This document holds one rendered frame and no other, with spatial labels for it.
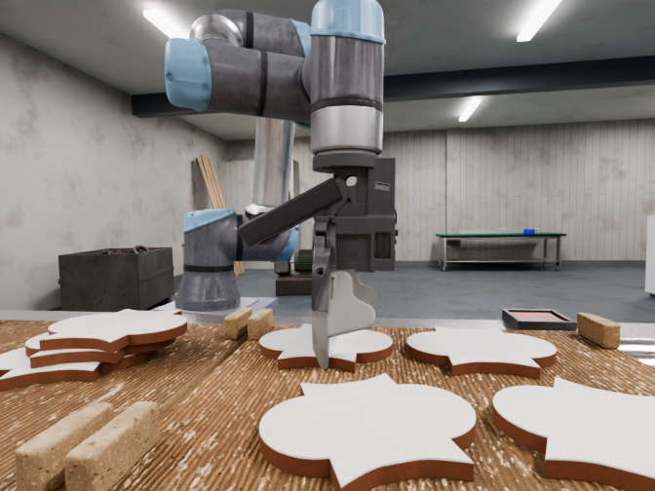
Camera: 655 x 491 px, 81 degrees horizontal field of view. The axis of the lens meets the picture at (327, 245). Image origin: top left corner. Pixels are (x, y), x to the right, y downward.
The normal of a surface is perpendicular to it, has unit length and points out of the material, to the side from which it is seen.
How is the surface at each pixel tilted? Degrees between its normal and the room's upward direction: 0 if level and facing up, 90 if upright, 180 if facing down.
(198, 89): 132
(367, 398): 0
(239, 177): 90
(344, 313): 66
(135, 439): 91
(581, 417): 0
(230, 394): 0
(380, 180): 90
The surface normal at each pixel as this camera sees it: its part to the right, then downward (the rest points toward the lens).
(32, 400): -0.02, -1.00
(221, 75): 0.28, 0.28
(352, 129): 0.13, 0.07
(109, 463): 0.98, -0.02
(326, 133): -0.59, 0.05
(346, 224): -0.14, 0.07
